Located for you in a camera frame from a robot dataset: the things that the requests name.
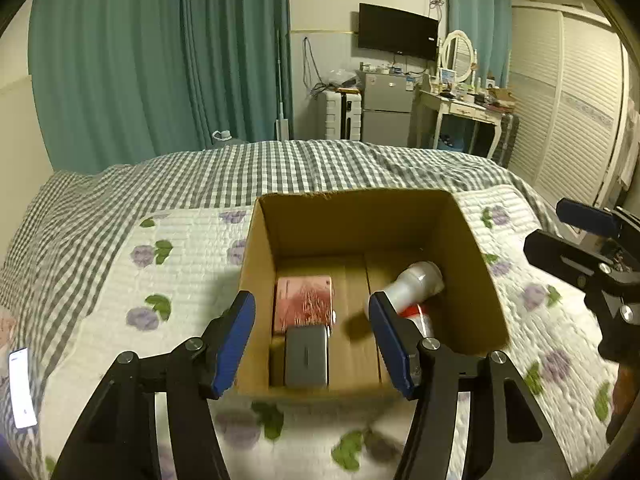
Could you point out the silver suitcase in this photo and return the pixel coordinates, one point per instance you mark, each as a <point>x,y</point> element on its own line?
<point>507,140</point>

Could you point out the white oval vanity mirror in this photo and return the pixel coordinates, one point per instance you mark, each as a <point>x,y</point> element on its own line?
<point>457,55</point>

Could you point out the floral quilted bed cover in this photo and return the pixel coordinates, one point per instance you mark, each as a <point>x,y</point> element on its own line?
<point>190,260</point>

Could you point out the brown cardboard box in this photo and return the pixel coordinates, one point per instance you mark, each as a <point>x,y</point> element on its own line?
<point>350,225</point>

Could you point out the narrow teal curtain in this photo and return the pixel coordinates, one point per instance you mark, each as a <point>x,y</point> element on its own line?
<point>477,5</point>

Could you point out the wide teal curtain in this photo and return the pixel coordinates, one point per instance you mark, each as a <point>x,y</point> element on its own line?
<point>130,60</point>

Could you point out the black wall television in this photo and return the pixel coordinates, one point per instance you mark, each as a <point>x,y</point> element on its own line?
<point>397,30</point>

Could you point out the white face mask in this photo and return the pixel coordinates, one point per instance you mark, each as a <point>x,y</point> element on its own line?
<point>222,135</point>

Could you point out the silver fridge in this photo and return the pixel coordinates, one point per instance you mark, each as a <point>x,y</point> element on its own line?
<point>387,110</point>

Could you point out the white bottle with red label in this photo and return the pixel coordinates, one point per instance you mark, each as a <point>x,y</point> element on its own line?
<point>415,282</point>

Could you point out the pink rectangular box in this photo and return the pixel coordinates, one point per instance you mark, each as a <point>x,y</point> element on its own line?
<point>305,300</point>

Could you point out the grey rectangular box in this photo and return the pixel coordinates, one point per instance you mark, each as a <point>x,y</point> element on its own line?
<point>306,355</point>

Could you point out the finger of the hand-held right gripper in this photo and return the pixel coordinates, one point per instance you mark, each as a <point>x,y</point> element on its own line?
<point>585,215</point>
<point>560,255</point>

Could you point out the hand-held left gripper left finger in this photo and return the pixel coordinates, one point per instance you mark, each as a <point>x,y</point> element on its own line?
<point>232,347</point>

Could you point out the white louvred wardrobe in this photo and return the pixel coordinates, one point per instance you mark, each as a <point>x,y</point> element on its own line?
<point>565,100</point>

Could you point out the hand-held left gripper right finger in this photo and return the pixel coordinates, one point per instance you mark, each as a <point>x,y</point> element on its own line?
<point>392,350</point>

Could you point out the white dressing table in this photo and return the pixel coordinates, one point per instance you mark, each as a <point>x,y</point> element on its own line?
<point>460,107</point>

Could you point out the white ribbed suitcase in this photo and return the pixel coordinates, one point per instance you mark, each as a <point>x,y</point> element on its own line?
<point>340,115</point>

